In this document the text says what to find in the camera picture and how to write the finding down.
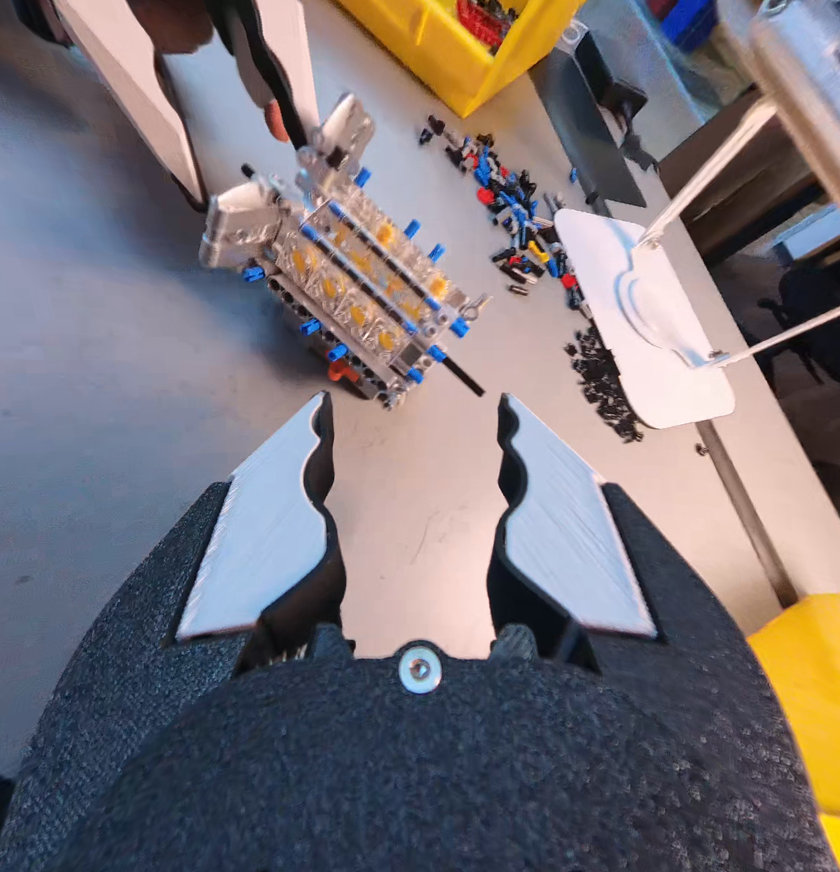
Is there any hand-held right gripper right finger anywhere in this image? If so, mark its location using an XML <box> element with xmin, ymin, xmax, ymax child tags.
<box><xmin>487</xmin><ymin>394</ymin><xmax>661</xmax><ymax>643</ymax></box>

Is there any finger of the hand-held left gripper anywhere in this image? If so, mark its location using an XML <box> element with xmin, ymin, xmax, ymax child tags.
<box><xmin>213</xmin><ymin>0</ymin><xmax>323</xmax><ymax>151</ymax></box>
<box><xmin>53</xmin><ymin>0</ymin><xmax>210</xmax><ymax>213</ymax></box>

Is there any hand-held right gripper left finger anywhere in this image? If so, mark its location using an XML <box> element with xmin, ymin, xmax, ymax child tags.
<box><xmin>174</xmin><ymin>393</ymin><xmax>347</xmax><ymax>643</ymax></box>

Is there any grey brick engine model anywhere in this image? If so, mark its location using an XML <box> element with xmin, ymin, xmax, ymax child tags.
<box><xmin>198</xmin><ymin>93</ymin><xmax>489</xmax><ymax>410</ymax></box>

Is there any person's left hand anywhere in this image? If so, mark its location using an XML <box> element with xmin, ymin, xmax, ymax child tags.
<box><xmin>128</xmin><ymin>0</ymin><xmax>219</xmax><ymax>58</ymax></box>

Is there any yellow plastic bin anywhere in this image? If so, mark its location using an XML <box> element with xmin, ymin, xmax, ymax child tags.
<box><xmin>336</xmin><ymin>0</ymin><xmax>586</xmax><ymax>119</ymax></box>

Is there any pile of black pins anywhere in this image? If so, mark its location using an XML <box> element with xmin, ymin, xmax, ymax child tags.
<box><xmin>563</xmin><ymin>325</ymin><xmax>647</xmax><ymax>445</ymax></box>

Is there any white booklet stand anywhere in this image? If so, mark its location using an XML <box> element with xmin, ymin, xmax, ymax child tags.
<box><xmin>553</xmin><ymin>96</ymin><xmax>840</xmax><ymax>431</ymax></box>

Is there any pile of colourful brick parts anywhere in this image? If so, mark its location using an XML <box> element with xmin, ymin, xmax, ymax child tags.
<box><xmin>420</xmin><ymin>116</ymin><xmax>593</xmax><ymax>322</ymax></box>

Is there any yellow plastic crate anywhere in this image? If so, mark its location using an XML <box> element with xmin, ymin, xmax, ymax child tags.
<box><xmin>747</xmin><ymin>592</ymin><xmax>840</xmax><ymax>872</ymax></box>

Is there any black power adapter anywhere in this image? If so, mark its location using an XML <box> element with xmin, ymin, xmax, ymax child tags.
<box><xmin>528</xmin><ymin>28</ymin><xmax>652</xmax><ymax>208</ymax></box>

